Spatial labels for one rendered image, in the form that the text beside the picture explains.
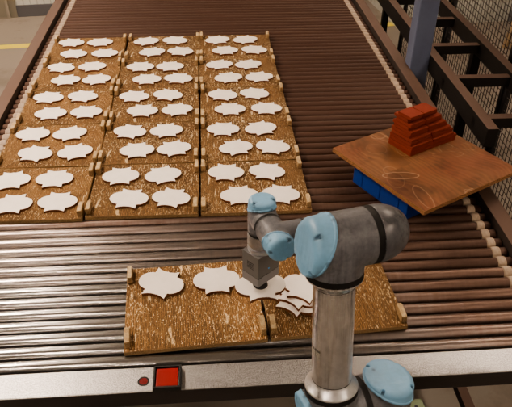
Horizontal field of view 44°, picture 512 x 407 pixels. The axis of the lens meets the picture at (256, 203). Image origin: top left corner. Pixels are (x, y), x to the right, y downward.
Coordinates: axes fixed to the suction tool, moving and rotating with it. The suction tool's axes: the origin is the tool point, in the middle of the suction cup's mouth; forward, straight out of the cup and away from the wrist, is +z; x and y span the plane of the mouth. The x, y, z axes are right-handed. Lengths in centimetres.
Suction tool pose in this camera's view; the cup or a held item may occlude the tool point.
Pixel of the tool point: (260, 287)
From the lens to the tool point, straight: 182.7
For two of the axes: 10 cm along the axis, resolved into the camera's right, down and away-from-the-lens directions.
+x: 7.1, 4.2, -5.7
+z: -0.1, 8.1, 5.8
